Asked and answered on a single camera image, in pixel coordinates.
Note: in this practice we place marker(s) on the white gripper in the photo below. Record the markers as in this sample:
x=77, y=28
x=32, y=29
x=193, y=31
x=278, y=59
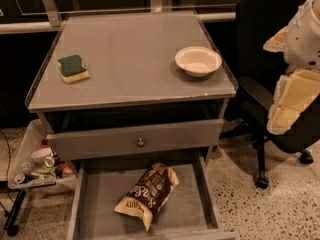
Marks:
x=304, y=40

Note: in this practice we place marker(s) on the brown chip bag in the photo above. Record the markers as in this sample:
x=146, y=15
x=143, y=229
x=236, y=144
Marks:
x=149, y=194

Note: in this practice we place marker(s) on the grey drawer cabinet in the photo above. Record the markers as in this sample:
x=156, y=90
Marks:
x=133, y=77

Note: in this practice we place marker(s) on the grey upper drawer with knob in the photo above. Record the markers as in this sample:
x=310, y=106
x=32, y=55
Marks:
x=133, y=140

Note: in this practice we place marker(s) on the grey open middle drawer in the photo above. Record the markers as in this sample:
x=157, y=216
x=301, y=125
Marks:
x=189, y=213

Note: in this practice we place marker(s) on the black office chair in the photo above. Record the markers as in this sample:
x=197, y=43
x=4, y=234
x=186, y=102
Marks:
x=257, y=72

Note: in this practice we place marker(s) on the white paper bowl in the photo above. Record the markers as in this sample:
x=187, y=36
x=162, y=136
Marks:
x=198, y=61

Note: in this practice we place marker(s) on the green yellow sponge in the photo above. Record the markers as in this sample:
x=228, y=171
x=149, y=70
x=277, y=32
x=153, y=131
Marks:
x=72, y=69

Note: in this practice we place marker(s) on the clear plastic bin of items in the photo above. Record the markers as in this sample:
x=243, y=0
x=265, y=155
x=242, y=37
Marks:
x=29, y=172

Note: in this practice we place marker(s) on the metal railing with bracket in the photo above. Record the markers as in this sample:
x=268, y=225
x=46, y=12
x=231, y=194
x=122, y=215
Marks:
x=22, y=14

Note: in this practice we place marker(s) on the black stand with cable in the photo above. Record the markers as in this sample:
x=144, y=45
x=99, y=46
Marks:
x=10, y=227

